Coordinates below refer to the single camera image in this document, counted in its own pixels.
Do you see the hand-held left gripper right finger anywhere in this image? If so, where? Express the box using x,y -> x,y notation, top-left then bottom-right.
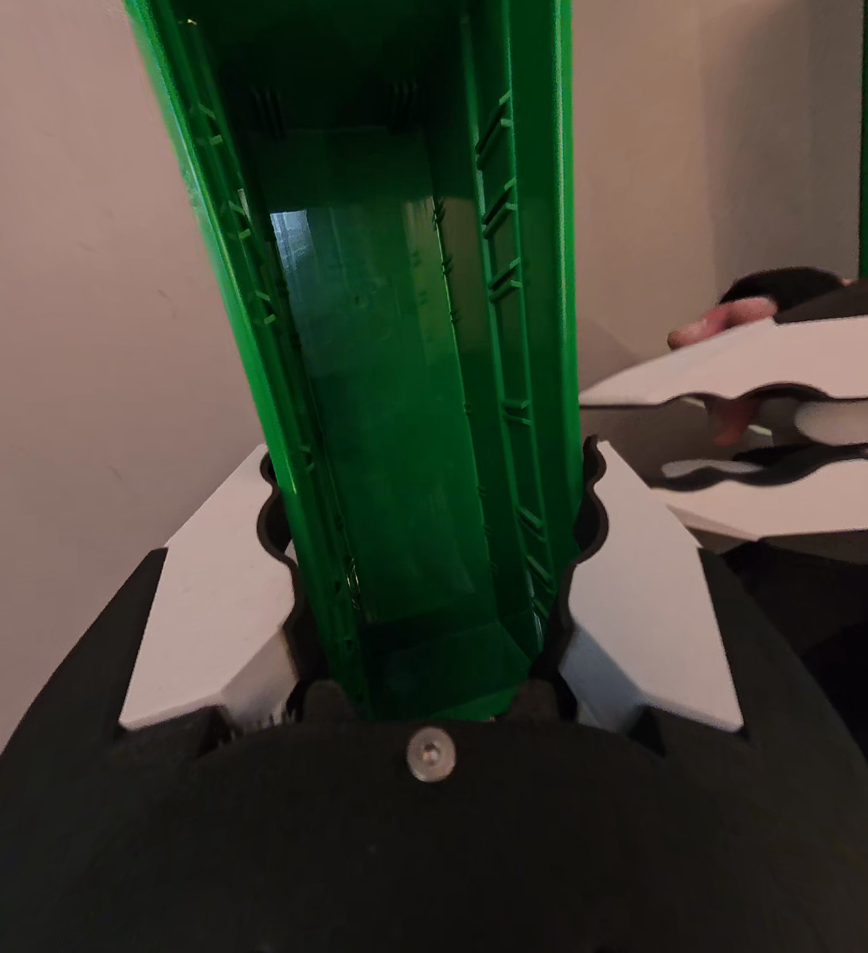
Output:
538,435 -> 747,738

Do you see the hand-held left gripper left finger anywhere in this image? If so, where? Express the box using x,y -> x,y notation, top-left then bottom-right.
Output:
117,443 -> 327,731

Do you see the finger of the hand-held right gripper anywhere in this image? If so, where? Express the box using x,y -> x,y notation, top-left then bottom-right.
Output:
648,443 -> 868,542
579,311 -> 868,448

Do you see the person's right hand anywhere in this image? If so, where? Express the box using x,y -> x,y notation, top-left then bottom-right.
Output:
667,296 -> 779,448

